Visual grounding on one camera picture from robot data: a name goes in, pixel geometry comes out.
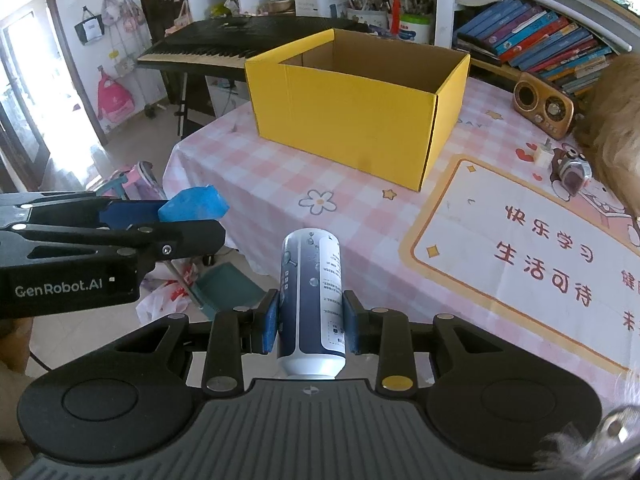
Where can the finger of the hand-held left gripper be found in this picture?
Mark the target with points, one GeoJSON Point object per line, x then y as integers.
{"type": "Point", "coordinates": [130, 212]}
{"type": "Point", "coordinates": [185, 240]}

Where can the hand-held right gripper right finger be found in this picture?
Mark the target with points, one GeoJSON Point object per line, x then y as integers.
{"type": "Point", "coordinates": [352, 325]}

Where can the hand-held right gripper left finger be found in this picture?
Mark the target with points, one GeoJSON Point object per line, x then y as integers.
{"type": "Point", "coordinates": [270, 325]}

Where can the light blue soft packet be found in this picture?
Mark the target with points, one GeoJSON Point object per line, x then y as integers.
{"type": "Point", "coordinates": [200, 202]}

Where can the white and navy bottle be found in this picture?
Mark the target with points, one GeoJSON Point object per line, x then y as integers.
{"type": "Point", "coordinates": [310, 280]}

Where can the yellow cardboard box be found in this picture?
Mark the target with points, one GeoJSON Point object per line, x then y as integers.
{"type": "Point", "coordinates": [350, 110]}

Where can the pink checkered desktop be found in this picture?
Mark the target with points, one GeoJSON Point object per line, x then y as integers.
{"type": "Point", "coordinates": [350, 220]}

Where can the pink and purple backpack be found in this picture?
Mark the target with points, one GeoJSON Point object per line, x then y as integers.
{"type": "Point", "coordinates": [135, 182]}

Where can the white and red plastic bag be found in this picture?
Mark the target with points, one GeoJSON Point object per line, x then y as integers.
{"type": "Point", "coordinates": [165, 295]}

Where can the pink hanging backpack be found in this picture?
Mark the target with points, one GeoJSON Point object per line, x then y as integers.
{"type": "Point", "coordinates": [114, 97]}

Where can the black keyboard stand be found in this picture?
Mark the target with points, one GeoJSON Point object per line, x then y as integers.
{"type": "Point", "coordinates": [185, 105]}

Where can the printed desk mat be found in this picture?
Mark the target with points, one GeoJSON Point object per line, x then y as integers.
{"type": "Point", "coordinates": [525, 260]}

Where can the white and black tote bag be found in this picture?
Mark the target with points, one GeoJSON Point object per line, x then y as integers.
{"type": "Point", "coordinates": [90, 27]}

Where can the black electronic keyboard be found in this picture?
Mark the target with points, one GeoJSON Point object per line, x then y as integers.
{"type": "Point", "coordinates": [225, 40]}

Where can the pink hanging bags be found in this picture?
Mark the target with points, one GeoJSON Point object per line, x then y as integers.
{"type": "Point", "coordinates": [125, 15]}

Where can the pink tote bag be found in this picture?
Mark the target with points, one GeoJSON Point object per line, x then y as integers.
{"type": "Point", "coordinates": [182, 20]}

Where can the dark door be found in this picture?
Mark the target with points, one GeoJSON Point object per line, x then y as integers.
{"type": "Point", "coordinates": [160, 5]}

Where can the small white plug adapter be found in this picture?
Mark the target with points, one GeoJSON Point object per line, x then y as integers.
{"type": "Point", "coordinates": [544, 154]}

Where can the white box with red label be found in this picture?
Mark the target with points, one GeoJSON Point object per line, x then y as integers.
{"type": "Point", "coordinates": [306, 2]}

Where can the wooden retro radio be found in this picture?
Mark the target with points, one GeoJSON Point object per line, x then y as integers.
{"type": "Point", "coordinates": [542, 107]}

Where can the pen holder with pens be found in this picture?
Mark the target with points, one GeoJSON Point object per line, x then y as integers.
{"type": "Point", "coordinates": [367, 12]}

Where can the white tub with green lid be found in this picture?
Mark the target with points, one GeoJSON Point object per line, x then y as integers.
{"type": "Point", "coordinates": [415, 30]}

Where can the long-haired orange cat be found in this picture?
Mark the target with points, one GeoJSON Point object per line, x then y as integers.
{"type": "Point", "coordinates": [615, 135]}

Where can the row of blue spined books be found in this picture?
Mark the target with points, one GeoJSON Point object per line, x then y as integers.
{"type": "Point", "coordinates": [530, 40]}

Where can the wooden bookshelf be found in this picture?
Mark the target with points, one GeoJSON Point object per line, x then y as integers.
{"type": "Point", "coordinates": [575, 15]}

